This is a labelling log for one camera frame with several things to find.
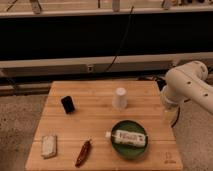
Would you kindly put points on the white ceramic cup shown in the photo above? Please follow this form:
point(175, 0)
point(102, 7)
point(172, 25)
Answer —
point(119, 100)

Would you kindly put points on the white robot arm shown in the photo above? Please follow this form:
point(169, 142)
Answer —
point(186, 81)

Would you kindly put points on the black eraser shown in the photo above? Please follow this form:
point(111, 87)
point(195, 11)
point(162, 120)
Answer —
point(68, 104)

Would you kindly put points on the wooden table board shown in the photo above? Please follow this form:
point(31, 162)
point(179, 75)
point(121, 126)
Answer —
point(93, 116)

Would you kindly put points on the white toothpaste tube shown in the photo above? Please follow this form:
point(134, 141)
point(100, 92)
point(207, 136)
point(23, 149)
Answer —
point(127, 138)

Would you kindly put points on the red chili pepper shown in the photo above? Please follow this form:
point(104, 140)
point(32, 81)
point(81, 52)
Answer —
point(83, 153)

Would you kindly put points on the green round plate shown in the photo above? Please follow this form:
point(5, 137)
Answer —
point(128, 152)

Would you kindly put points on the white rectangular sponge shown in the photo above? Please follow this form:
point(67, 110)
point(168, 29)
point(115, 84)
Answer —
point(49, 146)

